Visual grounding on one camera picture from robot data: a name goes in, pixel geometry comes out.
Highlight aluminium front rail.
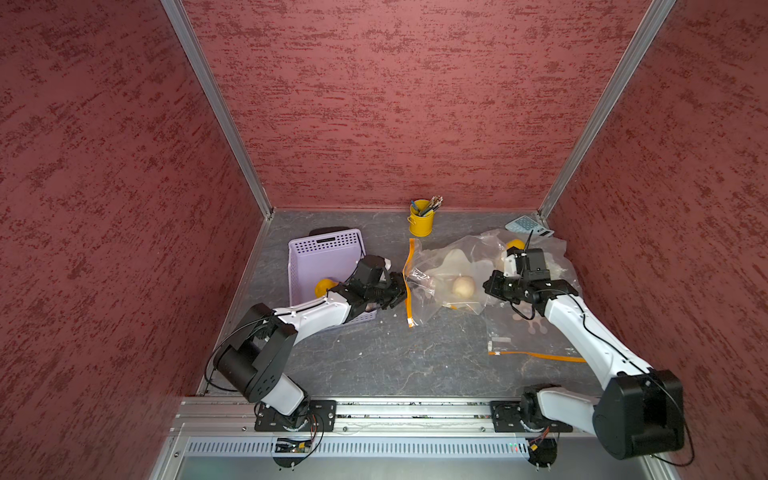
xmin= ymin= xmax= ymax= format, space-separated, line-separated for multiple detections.
xmin=167 ymin=395 xmax=661 ymax=439

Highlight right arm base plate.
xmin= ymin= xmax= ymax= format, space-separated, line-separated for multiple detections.
xmin=490 ymin=397 xmax=574 ymax=435

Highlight yellow pear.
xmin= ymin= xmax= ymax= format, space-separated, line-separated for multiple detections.
xmin=314 ymin=278 xmax=338 ymax=298

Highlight pens in cup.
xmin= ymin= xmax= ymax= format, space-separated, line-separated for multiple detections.
xmin=411 ymin=196 xmax=443 ymax=217

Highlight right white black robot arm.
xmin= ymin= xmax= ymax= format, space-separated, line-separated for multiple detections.
xmin=483 ymin=271 xmax=692 ymax=460

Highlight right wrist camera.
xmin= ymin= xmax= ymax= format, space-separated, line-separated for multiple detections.
xmin=503 ymin=247 xmax=550 ymax=282

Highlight yellow pen cup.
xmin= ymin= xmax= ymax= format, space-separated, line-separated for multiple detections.
xmin=408 ymin=199 xmax=434 ymax=238

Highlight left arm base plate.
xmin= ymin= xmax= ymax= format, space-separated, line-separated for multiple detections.
xmin=254 ymin=399 xmax=337 ymax=433

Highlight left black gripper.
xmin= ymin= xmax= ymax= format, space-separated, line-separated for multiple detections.
xmin=366 ymin=271 xmax=420 ymax=309

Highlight grey calculator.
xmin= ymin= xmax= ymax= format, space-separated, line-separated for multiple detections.
xmin=504 ymin=215 xmax=554 ymax=237

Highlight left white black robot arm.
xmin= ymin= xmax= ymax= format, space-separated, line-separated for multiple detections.
xmin=209 ymin=255 xmax=407 ymax=429

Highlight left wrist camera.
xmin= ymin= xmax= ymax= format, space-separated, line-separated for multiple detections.
xmin=375 ymin=256 xmax=391 ymax=271

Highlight lilac perforated plastic basket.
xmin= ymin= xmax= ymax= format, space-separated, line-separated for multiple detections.
xmin=288 ymin=228 xmax=366 ymax=306

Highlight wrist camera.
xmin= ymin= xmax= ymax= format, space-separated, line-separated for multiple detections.
xmin=503 ymin=247 xmax=550 ymax=282
xmin=375 ymin=256 xmax=391 ymax=271

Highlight yellow fruit in right bag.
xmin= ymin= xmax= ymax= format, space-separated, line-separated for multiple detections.
xmin=506 ymin=239 xmax=526 ymax=250

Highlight beige round fruit left bag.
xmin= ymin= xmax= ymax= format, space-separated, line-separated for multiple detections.
xmin=451 ymin=276 xmax=476 ymax=300

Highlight clear zip-top bag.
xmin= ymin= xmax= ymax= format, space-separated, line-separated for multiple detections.
xmin=403 ymin=229 xmax=506 ymax=328
xmin=483 ymin=238 xmax=586 ymax=364

